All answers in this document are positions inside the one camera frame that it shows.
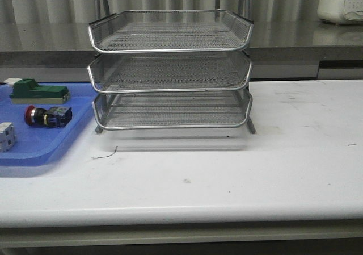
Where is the red emergency stop button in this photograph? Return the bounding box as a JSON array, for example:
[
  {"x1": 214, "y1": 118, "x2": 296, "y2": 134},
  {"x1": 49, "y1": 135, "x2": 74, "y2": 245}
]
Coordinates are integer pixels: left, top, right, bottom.
[{"x1": 24, "y1": 105, "x2": 73, "y2": 128}]

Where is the blue plastic tray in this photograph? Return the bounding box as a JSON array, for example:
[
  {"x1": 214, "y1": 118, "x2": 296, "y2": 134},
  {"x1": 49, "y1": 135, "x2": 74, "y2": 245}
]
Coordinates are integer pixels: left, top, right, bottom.
[{"x1": 1, "y1": 83, "x2": 96, "y2": 166}]

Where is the grey back counter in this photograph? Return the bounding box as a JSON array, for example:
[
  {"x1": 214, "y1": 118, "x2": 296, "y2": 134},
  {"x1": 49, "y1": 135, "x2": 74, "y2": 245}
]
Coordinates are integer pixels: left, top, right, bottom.
[{"x1": 1, "y1": 21, "x2": 362, "y2": 82}]

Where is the white grey terminal block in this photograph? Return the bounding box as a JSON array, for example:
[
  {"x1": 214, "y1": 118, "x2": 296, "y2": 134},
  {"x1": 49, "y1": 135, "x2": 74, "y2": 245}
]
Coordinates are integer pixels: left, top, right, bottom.
[{"x1": 0, "y1": 122, "x2": 16, "y2": 152}]

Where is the white blender appliance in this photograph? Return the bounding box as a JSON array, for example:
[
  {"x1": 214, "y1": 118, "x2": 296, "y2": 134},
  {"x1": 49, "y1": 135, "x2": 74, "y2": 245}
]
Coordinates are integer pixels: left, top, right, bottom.
[{"x1": 317, "y1": 0, "x2": 362, "y2": 24}]

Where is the thin wire scrap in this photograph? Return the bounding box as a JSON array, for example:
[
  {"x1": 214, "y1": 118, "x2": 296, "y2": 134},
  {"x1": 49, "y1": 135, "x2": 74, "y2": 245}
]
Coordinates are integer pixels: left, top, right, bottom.
[{"x1": 91, "y1": 146, "x2": 118, "y2": 160}]

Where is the silver rack frame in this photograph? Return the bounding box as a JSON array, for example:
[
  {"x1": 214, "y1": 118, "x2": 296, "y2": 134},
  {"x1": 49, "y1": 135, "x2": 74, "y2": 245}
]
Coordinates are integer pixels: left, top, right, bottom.
[{"x1": 95, "y1": 0, "x2": 255, "y2": 133}]

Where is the green switch module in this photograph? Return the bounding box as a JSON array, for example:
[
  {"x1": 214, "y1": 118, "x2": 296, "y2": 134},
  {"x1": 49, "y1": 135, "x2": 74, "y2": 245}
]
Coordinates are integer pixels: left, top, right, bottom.
[{"x1": 4, "y1": 78, "x2": 71, "y2": 104}]

